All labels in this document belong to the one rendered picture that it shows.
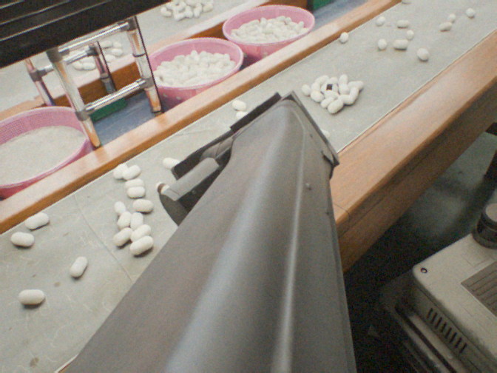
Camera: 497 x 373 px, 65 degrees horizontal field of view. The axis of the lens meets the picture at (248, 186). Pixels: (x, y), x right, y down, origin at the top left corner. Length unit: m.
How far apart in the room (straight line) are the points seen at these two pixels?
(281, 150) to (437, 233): 1.51
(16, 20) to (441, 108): 0.72
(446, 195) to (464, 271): 0.87
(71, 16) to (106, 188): 0.34
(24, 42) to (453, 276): 0.87
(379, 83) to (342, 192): 0.40
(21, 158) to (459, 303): 0.96
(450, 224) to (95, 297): 1.37
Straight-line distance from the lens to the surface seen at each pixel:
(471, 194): 1.85
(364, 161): 0.72
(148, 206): 0.69
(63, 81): 0.78
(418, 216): 1.70
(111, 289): 0.63
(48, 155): 0.94
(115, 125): 1.07
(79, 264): 0.66
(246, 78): 0.97
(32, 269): 0.72
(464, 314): 0.91
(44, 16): 0.56
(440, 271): 0.96
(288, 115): 0.26
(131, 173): 0.77
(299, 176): 0.15
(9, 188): 0.87
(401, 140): 0.77
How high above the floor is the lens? 1.23
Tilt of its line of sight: 44 degrees down
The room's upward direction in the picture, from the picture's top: 8 degrees counter-clockwise
